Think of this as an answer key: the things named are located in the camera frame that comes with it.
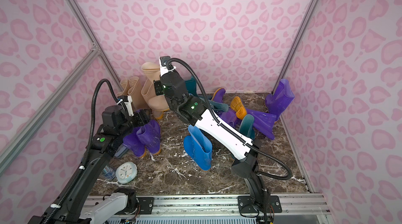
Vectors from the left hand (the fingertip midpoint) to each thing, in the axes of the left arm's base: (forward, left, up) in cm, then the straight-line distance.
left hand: (145, 109), depth 74 cm
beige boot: (+7, -3, -4) cm, 9 cm away
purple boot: (-12, +3, -8) cm, 15 cm away
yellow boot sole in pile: (+14, -48, -15) cm, 52 cm away
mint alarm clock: (-21, +12, -25) cm, 35 cm away
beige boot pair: (+16, +11, -4) cm, 19 cm away
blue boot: (-17, -26, -5) cm, 31 cm away
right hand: (+5, -10, +18) cm, 21 cm away
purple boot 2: (+15, -71, -12) cm, 74 cm away
